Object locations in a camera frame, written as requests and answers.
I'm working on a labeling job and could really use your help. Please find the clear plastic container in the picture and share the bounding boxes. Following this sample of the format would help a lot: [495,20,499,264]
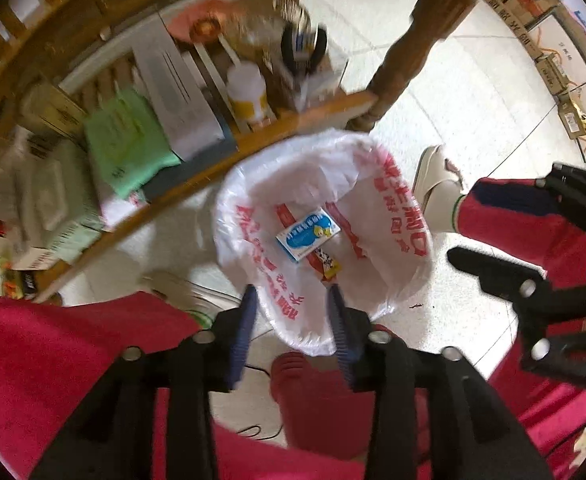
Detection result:
[268,50,349,111]

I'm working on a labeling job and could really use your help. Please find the blue and white small box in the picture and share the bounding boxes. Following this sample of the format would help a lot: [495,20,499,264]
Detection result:
[274,207,342,263]

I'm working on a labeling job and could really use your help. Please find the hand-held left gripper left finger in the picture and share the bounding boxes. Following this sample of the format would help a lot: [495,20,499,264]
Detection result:
[28,284,260,480]

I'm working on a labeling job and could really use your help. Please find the wooden table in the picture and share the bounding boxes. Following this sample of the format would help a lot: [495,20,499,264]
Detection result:
[0,0,508,306]

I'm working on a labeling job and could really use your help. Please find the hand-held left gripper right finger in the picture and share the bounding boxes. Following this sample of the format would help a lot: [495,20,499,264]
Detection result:
[325,285,556,480]

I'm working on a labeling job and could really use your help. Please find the white shoe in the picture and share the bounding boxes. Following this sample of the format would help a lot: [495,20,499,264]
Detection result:
[413,144,466,216]

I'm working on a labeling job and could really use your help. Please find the white sock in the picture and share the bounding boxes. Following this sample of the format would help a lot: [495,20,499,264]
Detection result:
[425,195,466,235]

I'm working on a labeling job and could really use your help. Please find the beige tin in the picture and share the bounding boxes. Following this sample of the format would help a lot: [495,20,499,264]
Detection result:
[20,82,86,136]

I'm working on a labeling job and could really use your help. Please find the green tissue packet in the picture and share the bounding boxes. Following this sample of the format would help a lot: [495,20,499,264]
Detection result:
[84,89,181,200]

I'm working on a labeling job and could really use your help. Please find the long white box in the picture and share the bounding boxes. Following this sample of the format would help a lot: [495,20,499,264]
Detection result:
[133,25,226,161]

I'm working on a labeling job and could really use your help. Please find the pale green wet wipes pack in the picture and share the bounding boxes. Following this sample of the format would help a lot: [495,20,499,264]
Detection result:
[16,140,104,261]

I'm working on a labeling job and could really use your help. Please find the row of cardboard boxes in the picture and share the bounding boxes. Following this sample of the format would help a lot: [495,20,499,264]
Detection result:
[483,0,586,161]

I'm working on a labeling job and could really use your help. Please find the cow print wrapper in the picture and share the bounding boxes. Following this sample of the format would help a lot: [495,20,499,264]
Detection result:
[305,242,342,282]

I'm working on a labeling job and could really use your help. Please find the white bottle yellow label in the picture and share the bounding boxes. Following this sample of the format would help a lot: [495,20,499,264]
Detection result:
[225,62,269,123]

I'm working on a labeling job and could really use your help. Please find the black cable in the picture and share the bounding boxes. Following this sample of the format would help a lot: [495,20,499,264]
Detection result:
[233,365,284,441]

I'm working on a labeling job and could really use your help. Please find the dark grey book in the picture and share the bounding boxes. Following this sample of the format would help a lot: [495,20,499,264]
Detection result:
[143,135,239,201]

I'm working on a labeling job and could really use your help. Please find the white red-printed plastic bag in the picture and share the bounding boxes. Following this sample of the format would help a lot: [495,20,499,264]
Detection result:
[213,129,434,357]

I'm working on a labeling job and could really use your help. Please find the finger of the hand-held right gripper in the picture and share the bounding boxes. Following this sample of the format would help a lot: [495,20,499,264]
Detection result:
[535,161,586,271]
[447,246,586,391]

